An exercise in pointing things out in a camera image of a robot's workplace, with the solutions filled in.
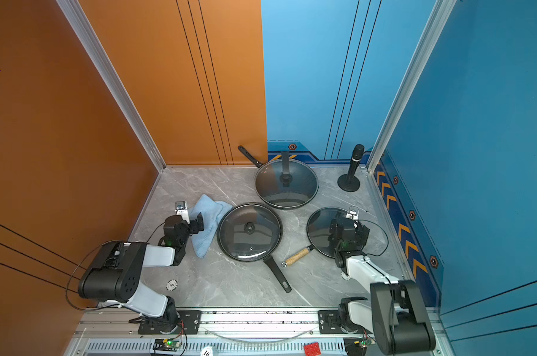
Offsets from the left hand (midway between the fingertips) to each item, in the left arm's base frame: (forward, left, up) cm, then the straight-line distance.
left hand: (190, 211), depth 95 cm
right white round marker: (-25, -63, -6) cm, 68 cm away
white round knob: (-48, -18, +1) cm, 51 cm away
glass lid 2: (+14, -42, +3) cm, 44 cm away
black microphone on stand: (+19, -73, -2) cm, 76 cm away
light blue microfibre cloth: (+2, -9, -4) cm, 10 cm away
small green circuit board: (-46, -4, -7) cm, 47 cm away
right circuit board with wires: (-45, -67, -5) cm, 81 cm away
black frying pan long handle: (-21, -35, -3) cm, 41 cm away
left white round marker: (-29, +1, -6) cm, 29 cm away
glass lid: (-9, -26, -2) cm, 28 cm away
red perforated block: (-47, -49, -5) cm, 68 cm away
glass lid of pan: (-4, -56, -7) cm, 56 cm away
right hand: (-6, -68, +2) cm, 68 cm away
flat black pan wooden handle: (-17, -48, -4) cm, 51 cm away
